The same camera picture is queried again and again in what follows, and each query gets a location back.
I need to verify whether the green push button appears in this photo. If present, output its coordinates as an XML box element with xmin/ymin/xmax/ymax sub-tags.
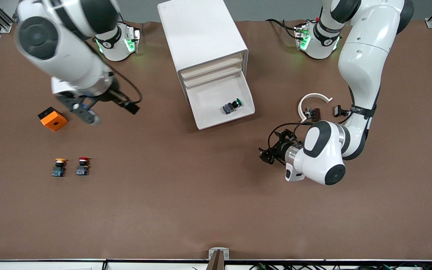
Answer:
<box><xmin>222</xmin><ymin>98</ymin><xmax>243</xmax><ymax>116</ymax></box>

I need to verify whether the white plastic drawer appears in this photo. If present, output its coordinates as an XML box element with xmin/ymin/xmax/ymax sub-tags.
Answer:
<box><xmin>181</xmin><ymin>53</ymin><xmax>244</xmax><ymax>79</ymax></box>
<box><xmin>185</xmin><ymin>70</ymin><xmax>256</xmax><ymax>131</ymax></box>
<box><xmin>183</xmin><ymin>62</ymin><xmax>245</xmax><ymax>87</ymax></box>

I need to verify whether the orange black button box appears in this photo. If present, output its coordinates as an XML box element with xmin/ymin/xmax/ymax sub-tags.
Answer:
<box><xmin>37</xmin><ymin>106</ymin><xmax>68</xmax><ymax>132</ymax></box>

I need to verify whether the red push button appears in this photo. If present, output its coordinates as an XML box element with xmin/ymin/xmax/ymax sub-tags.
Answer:
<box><xmin>75</xmin><ymin>156</ymin><xmax>91</xmax><ymax>176</ymax></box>

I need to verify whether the yellow push button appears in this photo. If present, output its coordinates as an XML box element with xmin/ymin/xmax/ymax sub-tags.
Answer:
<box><xmin>51</xmin><ymin>158</ymin><xmax>68</xmax><ymax>177</ymax></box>

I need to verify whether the white drawer cabinet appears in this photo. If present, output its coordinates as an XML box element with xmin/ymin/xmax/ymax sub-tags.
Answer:
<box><xmin>157</xmin><ymin>0</ymin><xmax>249</xmax><ymax>105</ymax></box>

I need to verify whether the white curved pipe clamp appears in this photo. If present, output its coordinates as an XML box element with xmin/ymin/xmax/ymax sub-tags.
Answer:
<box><xmin>298</xmin><ymin>93</ymin><xmax>333</xmax><ymax>124</ymax></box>

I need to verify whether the white base interface box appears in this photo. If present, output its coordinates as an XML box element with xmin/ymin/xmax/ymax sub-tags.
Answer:
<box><xmin>124</xmin><ymin>24</ymin><xmax>142</xmax><ymax>54</ymax></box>
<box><xmin>294</xmin><ymin>22</ymin><xmax>311</xmax><ymax>51</ymax></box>

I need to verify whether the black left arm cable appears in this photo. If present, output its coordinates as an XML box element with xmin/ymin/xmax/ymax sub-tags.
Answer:
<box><xmin>268</xmin><ymin>121</ymin><xmax>314</xmax><ymax>152</ymax></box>

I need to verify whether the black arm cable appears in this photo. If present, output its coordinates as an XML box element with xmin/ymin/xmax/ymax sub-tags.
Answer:
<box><xmin>111</xmin><ymin>71</ymin><xmax>143</xmax><ymax>105</ymax></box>
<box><xmin>268</xmin><ymin>121</ymin><xmax>314</xmax><ymax>152</ymax></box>

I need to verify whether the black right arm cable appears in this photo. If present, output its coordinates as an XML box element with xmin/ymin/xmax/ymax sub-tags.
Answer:
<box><xmin>111</xmin><ymin>71</ymin><xmax>143</xmax><ymax>105</ymax></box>

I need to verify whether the brown handled metal valve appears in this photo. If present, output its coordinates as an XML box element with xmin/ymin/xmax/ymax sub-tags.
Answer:
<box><xmin>304</xmin><ymin>107</ymin><xmax>321</xmax><ymax>122</ymax></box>

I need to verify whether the small black switch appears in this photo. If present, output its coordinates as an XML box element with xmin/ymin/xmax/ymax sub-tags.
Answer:
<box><xmin>333</xmin><ymin>105</ymin><xmax>351</xmax><ymax>118</ymax></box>

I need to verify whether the metal camera post bracket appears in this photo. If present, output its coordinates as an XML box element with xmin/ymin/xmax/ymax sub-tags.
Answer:
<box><xmin>208</xmin><ymin>247</ymin><xmax>230</xmax><ymax>270</ymax></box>

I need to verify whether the black base cable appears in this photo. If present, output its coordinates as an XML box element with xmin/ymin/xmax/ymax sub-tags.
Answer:
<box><xmin>265</xmin><ymin>18</ymin><xmax>300</xmax><ymax>40</ymax></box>

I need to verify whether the metal table edge rail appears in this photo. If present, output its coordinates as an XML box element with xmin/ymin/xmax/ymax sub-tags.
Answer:
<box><xmin>0</xmin><ymin>257</ymin><xmax>432</xmax><ymax>270</ymax></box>

